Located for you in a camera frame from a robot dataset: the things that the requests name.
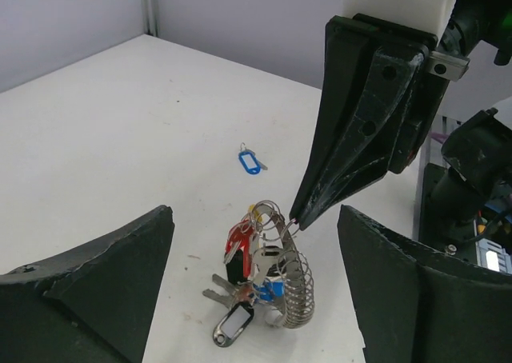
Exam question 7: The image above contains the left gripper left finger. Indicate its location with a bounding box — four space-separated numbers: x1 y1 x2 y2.
1 205 174 362

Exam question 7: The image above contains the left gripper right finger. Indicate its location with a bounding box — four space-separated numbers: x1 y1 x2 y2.
338 205 511 362

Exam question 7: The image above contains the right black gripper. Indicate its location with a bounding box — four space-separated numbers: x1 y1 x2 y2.
290 14 461 229

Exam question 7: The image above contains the large keyring with yellow grip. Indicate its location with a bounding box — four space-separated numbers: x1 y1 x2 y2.
202 199 316 330

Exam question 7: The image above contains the key with blue tag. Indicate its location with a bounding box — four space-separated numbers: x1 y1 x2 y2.
238 142 268 175

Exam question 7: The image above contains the key with black tag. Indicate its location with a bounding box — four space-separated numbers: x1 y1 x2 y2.
202 273 255 348

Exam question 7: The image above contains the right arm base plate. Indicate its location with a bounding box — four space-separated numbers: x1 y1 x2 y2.
417 163 483 263

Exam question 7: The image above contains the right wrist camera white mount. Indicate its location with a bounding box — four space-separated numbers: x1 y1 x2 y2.
340 0 457 38

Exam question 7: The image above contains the right aluminium frame post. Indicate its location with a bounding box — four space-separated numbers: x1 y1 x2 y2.
141 0 159 38

